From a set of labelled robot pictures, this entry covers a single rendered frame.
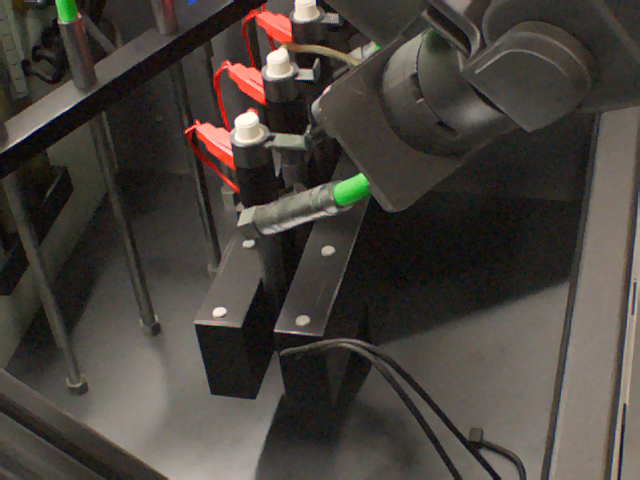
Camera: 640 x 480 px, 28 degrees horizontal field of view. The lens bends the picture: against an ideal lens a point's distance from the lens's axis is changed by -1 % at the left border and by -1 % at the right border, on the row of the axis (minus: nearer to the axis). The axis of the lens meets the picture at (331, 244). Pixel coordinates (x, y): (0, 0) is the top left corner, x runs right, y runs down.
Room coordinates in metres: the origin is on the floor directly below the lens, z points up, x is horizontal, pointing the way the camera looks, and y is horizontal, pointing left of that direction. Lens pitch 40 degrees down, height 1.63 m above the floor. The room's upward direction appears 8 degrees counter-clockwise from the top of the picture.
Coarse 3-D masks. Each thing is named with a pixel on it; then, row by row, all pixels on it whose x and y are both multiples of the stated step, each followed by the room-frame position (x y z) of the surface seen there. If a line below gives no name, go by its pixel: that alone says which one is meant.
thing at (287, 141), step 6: (276, 138) 0.72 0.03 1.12; (282, 138) 0.72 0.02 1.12; (288, 138) 0.72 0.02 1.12; (294, 138) 0.72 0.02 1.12; (300, 138) 0.72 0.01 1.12; (264, 144) 0.72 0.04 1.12; (270, 144) 0.72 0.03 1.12; (276, 144) 0.72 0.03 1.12; (282, 144) 0.72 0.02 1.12; (288, 144) 0.72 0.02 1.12; (294, 144) 0.71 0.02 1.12; (300, 144) 0.71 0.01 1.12
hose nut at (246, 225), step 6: (246, 210) 0.63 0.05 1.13; (252, 210) 0.62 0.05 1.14; (246, 216) 0.62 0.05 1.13; (252, 216) 0.62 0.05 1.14; (240, 222) 0.62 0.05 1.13; (246, 222) 0.62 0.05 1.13; (252, 222) 0.61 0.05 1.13; (240, 228) 0.62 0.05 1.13; (246, 228) 0.62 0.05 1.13; (252, 228) 0.61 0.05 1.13; (246, 234) 0.62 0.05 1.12; (252, 234) 0.61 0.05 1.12; (258, 234) 0.61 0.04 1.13; (264, 234) 0.61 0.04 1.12; (270, 234) 0.61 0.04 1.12
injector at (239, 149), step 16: (240, 144) 0.72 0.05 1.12; (256, 144) 0.72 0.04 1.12; (240, 160) 0.72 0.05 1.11; (256, 160) 0.72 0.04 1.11; (272, 160) 0.73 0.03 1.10; (240, 176) 0.72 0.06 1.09; (256, 176) 0.72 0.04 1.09; (272, 176) 0.72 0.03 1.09; (240, 192) 0.72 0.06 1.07; (256, 192) 0.72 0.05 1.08; (272, 192) 0.72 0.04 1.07; (288, 192) 0.72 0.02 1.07; (256, 240) 0.72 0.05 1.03; (272, 240) 0.72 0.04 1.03; (272, 256) 0.72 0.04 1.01; (272, 272) 0.72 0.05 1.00; (272, 288) 0.72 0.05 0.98; (272, 304) 0.72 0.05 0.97; (272, 320) 0.72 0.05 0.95
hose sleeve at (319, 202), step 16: (304, 192) 0.60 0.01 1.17; (320, 192) 0.58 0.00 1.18; (272, 208) 0.61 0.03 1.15; (288, 208) 0.60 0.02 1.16; (304, 208) 0.58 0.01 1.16; (320, 208) 0.58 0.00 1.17; (336, 208) 0.57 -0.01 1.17; (256, 224) 0.61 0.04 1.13; (272, 224) 0.60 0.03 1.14; (288, 224) 0.60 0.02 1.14
